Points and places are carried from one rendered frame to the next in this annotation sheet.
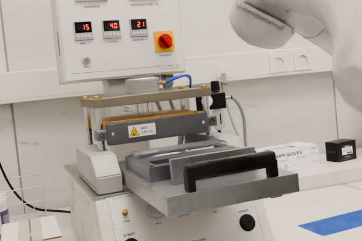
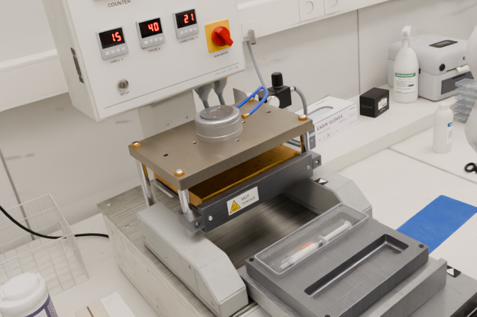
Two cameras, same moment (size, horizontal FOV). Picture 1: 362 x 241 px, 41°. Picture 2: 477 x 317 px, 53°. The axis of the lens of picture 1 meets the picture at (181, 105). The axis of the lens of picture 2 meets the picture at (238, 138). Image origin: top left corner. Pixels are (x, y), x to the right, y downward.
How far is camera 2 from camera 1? 0.56 m
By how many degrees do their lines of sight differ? 25
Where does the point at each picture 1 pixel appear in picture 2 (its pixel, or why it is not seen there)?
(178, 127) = (281, 182)
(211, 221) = not seen: hidden behind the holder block
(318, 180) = (367, 150)
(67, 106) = (62, 101)
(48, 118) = (40, 120)
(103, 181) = (226, 303)
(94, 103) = (181, 185)
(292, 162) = (334, 129)
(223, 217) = not seen: hidden behind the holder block
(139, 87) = (222, 132)
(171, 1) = not seen: outside the picture
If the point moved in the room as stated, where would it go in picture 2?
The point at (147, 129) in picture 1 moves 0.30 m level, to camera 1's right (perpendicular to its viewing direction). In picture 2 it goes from (248, 197) to (412, 152)
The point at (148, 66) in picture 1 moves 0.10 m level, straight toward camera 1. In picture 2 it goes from (202, 73) to (218, 86)
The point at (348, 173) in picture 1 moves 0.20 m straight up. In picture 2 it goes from (392, 135) to (393, 72)
